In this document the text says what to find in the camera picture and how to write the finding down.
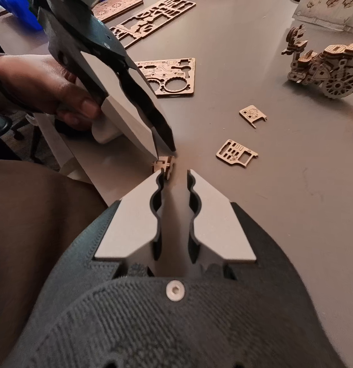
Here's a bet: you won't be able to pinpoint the blue plastic bin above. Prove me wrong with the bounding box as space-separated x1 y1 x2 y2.
0 0 43 32

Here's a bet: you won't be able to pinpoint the wooden mechanical model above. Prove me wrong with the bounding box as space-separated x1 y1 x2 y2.
281 24 353 99

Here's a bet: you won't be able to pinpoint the small wooden part assembly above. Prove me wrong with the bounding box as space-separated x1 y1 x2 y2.
151 155 175 181

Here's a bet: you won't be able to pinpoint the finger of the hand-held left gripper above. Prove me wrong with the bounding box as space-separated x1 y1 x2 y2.
80 51 159 160
118 67 177 153

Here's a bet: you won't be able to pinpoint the small wooden card square holes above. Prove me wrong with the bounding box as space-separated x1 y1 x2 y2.
239 104 268 129

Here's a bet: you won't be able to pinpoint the printed instruction sheet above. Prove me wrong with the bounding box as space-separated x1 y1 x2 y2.
293 0 353 33

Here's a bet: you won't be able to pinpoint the engraved wooden puzzle sheet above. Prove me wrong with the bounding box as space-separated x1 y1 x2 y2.
92 0 144 23

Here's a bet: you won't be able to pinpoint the wooden puzzle sheet round holes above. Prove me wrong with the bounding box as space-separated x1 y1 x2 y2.
135 57 195 98

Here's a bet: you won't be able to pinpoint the person's left hand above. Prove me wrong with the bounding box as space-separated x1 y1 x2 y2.
0 53 104 131

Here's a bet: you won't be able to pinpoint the black office chair base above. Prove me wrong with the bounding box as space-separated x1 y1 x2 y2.
0 112 43 164

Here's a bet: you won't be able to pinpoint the small wooden card with slots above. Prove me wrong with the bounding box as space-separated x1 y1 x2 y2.
216 139 259 168

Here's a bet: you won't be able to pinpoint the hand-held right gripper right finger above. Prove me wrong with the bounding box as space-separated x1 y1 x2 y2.
187 169 257 265

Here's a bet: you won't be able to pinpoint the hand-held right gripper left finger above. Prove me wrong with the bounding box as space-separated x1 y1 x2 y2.
94 169 165 263

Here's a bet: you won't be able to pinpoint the cut-out wooden puzzle sheet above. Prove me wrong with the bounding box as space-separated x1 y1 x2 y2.
109 0 196 49

